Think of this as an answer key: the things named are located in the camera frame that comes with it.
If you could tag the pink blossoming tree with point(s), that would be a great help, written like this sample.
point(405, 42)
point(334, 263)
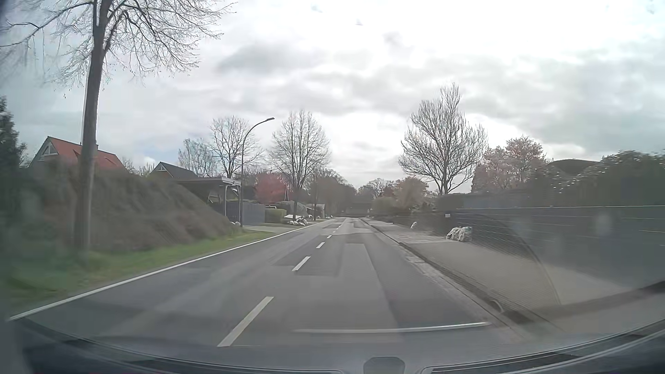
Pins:
point(512, 161)

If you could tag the flat-roofed carport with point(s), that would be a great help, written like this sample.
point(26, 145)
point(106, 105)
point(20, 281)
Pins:
point(213, 188)

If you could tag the white sacks pile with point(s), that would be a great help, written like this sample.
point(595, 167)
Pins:
point(460, 233)

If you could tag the road markings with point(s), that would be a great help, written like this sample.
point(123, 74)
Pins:
point(244, 322)

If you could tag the red-roofed house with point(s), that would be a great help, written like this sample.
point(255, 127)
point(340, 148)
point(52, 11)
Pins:
point(62, 151)

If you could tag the grey asphalt road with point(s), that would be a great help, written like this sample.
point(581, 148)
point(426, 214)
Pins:
point(337, 280)

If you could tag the pile of white rubbish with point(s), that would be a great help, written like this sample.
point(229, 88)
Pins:
point(297, 220)

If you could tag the grey panel fence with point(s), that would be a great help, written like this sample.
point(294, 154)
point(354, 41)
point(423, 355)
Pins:
point(571, 239)

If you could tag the grass verge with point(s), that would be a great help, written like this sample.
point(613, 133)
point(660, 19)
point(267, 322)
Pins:
point(104, 265)

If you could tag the dark green hedge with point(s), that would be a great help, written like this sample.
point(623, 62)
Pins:
point(613, 179)

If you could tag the grey paved pavement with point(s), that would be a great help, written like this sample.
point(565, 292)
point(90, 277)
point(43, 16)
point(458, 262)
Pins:
point(498, 270)

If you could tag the dark-roofed house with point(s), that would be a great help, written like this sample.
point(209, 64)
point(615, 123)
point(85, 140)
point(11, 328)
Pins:
point(174, 171)

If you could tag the car's own bonnet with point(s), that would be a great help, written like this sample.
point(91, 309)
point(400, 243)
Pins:
point(332, 358)

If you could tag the red-leaved tree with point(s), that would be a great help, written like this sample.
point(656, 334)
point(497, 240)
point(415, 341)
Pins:
point(270, 188)

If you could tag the brown trimmed hedge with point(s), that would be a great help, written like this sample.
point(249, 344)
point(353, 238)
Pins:
point(135, 213)

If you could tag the large bare roadside tree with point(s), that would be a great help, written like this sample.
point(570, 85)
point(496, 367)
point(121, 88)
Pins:
point(89, 156)

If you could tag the row of distant trees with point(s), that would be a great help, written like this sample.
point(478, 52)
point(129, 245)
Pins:
point(379, 195)

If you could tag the curved lamp post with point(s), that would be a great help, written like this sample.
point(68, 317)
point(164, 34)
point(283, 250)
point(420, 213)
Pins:
point(241, 171)

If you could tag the dark evergreen tree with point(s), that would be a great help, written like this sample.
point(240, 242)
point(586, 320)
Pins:
point(9, 150)

